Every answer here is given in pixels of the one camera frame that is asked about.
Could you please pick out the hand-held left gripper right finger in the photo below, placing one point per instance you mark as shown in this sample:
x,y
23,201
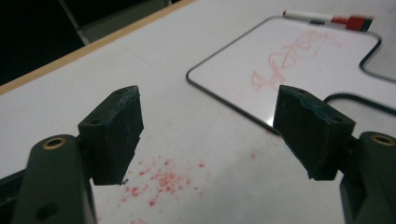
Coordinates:
x,y
314,137

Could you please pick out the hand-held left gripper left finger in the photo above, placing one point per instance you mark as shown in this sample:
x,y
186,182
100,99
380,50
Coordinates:
x,y
110,133

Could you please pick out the white paddle-shaped whiteboard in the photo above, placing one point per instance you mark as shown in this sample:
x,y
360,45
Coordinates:
x,y
236,71

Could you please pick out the red whiteboard marker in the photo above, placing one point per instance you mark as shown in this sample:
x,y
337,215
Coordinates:
x,y
355,22

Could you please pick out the wooden table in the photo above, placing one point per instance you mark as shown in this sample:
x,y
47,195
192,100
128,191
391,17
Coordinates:
x,y
93,45

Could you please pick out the white table cover sheet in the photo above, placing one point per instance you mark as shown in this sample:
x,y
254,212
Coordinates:
x,y
202,124

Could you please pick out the white desk frame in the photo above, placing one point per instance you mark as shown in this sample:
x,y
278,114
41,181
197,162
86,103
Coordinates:
x,y
74,22

